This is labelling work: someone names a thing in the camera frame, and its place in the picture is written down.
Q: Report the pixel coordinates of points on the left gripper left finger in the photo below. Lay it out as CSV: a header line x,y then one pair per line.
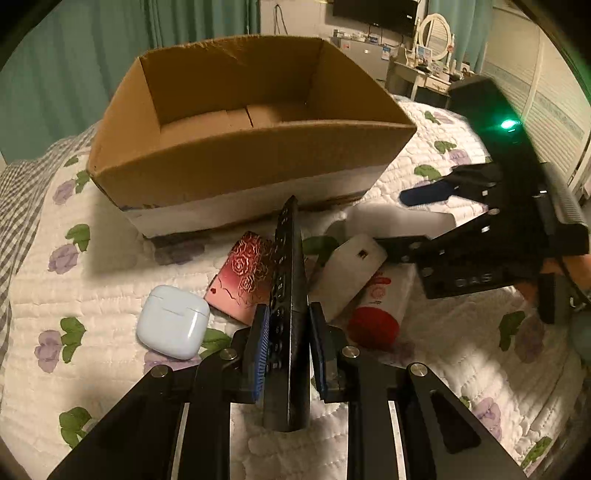
x,y
175,423

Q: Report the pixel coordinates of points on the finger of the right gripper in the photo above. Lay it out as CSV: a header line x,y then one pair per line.
x,y
469,247
465,181

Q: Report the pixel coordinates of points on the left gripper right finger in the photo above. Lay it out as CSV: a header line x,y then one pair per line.
x,y
403,422

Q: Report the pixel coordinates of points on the white charger plug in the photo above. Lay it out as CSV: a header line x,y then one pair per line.
x,y
346,273

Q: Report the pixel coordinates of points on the white bottle red cap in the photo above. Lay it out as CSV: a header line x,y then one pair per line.
x,y
376,321

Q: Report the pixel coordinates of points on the white earbuds case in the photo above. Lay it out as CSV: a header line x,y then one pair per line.
x,y
173,322

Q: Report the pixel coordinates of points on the black remote control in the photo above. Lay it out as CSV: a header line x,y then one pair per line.
x,y
286,393

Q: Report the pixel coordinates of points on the red floral phone case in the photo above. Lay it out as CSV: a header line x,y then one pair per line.
x,y
244,279

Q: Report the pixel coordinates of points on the white cylinder device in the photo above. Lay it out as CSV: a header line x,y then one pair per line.
x,y
381,221

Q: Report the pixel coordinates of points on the person right hand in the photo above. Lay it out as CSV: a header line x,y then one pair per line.
x,y
561,290

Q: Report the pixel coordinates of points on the white dressing table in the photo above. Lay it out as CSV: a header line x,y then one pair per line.
x,y
416,85

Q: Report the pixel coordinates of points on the white louvered wardrobe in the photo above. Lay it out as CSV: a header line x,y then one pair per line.
x,y
542,89

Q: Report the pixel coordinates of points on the oval white mirror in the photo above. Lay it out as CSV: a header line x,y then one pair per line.
x,y
434,39

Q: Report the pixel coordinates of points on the silver mini fridge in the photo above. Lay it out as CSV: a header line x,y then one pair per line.
x,y
372,58

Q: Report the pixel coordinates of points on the green curtain right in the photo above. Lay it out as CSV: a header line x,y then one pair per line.
x,y
470,21

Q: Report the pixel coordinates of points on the green curtain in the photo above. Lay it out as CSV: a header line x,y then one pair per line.
x,y
470,21
62,75

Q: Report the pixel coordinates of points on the white floral quilt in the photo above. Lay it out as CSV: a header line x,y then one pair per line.
x,y
73,352

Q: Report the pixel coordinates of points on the brown cardboard box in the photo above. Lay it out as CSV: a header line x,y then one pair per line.
x,y
219,132

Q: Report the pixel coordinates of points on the grey checkered bedsheet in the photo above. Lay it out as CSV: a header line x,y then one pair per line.
x,y
24,185

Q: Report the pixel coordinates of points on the green curtain left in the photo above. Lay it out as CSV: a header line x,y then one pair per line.
x,y
62,75

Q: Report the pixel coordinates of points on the black wall television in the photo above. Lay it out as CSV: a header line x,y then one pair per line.
x,y
396,15

